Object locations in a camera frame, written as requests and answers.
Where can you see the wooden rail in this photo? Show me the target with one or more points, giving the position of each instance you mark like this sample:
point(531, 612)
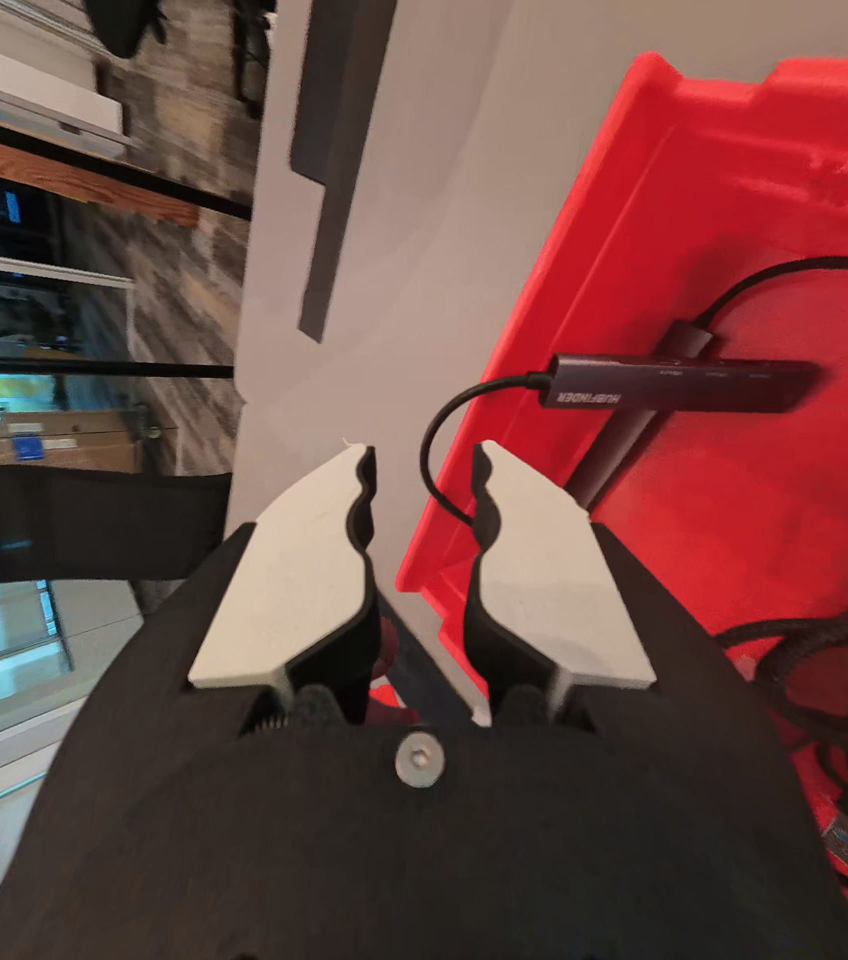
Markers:
point(56, 169)

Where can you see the dark plain USB hub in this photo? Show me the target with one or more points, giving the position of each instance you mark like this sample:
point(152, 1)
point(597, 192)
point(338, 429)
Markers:
point(618, 457)

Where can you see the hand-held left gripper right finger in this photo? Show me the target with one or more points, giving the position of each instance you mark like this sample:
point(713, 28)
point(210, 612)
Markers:
point(559, 600)

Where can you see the black cloth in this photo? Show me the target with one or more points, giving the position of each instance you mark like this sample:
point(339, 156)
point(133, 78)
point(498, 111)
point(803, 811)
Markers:
point(109, 525)

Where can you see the grey lettered USB hub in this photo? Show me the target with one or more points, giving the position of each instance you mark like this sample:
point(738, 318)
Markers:
point(693, 390)

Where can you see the red plastic bin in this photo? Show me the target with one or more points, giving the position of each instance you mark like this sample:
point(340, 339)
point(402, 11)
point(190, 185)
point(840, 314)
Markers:
point(731, 187)

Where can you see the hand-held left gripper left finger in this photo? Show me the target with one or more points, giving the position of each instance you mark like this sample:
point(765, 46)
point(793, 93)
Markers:
point(296, 585)

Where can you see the black office chair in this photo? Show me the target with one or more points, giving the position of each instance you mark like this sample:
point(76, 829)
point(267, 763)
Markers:
point(15, 315)

